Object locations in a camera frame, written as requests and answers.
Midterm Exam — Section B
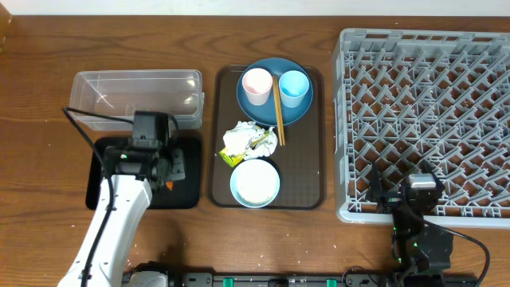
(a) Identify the yellow foil snack wrapper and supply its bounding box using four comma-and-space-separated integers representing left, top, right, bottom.
219, 134, 268, 167

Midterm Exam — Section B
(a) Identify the white napkin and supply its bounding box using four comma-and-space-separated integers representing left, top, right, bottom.
223, 121, 259, 155

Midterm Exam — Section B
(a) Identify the light blue bowl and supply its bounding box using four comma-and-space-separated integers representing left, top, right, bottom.
229, 159, 281, 209

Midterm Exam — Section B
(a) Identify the light blue cup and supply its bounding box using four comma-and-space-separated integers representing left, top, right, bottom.
279, 70, 310, 108

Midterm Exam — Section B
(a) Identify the white tissue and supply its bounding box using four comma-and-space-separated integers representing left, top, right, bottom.
245, 127, 278, 159

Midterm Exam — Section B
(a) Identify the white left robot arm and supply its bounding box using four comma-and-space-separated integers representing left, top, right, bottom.
59, 111, 186, 286

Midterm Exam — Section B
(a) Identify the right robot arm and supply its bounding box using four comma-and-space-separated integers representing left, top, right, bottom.
366, 162, 453, 286

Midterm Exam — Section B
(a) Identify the grey dishwasher rack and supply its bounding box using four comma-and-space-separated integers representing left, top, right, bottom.
332, 28, 509, 229

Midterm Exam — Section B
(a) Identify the black tray bin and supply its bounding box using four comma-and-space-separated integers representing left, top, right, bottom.
84, 136, 202, 210

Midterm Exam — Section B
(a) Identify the clear plastic bin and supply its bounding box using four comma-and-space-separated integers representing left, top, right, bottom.
69, 69, 205, 132

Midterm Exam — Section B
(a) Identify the brown serving tray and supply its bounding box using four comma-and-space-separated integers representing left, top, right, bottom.
207, 65, 326, 210

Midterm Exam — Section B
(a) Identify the dark blue plate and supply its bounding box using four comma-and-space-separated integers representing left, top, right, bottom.
237, 57, 316, 126

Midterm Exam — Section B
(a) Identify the pink cup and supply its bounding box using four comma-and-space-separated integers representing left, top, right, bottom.
241, 68, 273, 106

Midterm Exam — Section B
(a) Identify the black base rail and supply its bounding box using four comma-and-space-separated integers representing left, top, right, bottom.
123, 261, 479, 287

